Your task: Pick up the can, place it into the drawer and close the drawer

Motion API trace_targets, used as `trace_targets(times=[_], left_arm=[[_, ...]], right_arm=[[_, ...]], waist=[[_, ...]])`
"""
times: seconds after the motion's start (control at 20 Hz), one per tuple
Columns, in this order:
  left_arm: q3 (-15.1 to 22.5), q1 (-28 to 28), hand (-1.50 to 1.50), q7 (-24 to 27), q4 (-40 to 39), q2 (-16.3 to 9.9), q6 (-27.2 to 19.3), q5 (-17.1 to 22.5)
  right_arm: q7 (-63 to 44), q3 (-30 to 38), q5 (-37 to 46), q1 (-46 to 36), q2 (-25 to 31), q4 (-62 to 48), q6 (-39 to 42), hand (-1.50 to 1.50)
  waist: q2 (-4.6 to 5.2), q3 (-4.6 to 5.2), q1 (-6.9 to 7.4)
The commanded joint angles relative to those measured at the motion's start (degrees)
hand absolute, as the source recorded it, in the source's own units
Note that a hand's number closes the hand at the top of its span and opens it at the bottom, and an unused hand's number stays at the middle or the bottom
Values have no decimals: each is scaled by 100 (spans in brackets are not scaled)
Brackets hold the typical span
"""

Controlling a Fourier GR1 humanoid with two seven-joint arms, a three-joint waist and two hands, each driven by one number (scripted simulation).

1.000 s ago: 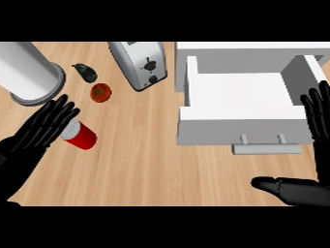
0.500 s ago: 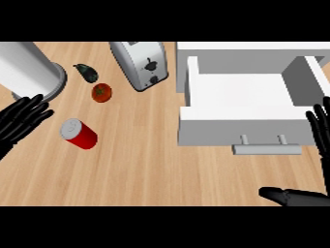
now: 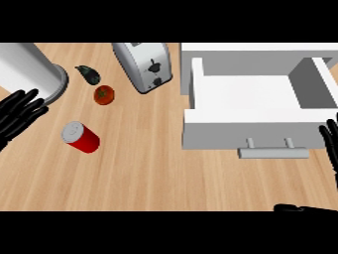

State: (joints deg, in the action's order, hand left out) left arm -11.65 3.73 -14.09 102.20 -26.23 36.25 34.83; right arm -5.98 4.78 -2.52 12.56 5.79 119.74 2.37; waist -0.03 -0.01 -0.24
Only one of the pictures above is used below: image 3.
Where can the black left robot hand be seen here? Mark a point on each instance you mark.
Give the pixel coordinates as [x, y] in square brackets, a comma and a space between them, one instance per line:
[8, 115]

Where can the red can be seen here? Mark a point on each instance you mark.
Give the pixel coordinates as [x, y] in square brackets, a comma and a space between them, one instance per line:
[83, 139]

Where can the white drawer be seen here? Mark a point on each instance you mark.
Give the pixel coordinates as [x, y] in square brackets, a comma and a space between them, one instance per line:
[250, 127]

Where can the white cylindrical appliance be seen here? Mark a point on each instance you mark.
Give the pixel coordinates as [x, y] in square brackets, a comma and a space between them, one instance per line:
[15, 67]

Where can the red tomato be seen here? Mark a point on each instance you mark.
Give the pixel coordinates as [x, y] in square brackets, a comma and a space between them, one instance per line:
[104, 95]

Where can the dark eggplant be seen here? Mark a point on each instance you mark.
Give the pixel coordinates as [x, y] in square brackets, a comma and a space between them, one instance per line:
[90, 75]

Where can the silver toaster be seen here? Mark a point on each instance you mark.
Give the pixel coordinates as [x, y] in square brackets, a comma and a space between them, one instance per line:
[144, 64]

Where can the white cabinet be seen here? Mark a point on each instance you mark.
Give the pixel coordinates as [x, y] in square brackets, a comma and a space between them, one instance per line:
[254, 54]

